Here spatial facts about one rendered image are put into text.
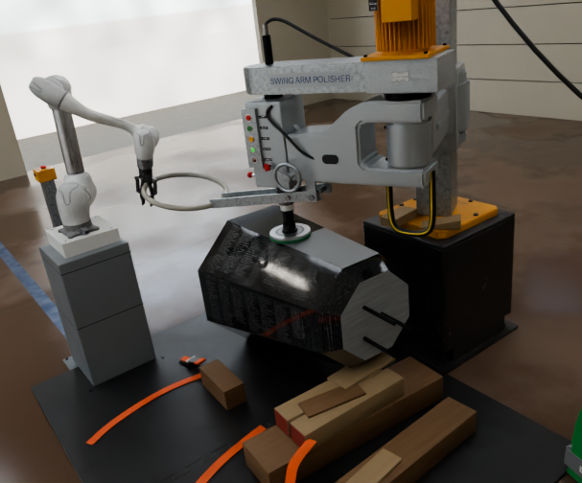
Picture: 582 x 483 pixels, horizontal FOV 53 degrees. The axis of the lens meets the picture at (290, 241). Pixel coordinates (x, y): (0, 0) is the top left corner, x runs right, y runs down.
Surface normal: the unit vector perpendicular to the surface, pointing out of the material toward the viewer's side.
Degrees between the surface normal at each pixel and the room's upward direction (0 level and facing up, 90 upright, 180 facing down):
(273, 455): 0
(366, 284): 90
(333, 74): 90
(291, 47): 90
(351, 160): 90
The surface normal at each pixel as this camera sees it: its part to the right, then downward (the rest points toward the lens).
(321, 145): -0.50, 0.39
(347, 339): 0.56, 0.26
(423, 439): -0.11, -0.91
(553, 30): -0.79, 0.32
